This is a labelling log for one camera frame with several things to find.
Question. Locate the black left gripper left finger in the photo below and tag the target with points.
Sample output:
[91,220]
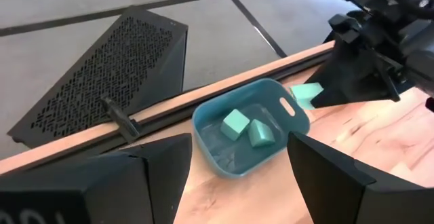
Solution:
[101,186]

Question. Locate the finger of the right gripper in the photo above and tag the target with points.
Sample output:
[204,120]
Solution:
[335,61]
[366,85]

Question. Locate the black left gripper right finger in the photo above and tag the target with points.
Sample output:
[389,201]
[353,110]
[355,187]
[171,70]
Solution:
[339,190]

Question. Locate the mint green block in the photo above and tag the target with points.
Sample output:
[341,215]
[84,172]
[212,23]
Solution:
[303,93]
[260,135]
[234,125]

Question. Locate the teal plastic bin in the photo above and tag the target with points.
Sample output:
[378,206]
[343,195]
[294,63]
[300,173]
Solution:
[237,159]

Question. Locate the black perforated computer case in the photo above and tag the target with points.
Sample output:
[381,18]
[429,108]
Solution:
[101,74]

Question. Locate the black rail clamp bracket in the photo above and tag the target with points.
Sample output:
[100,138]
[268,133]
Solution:
[118,118]

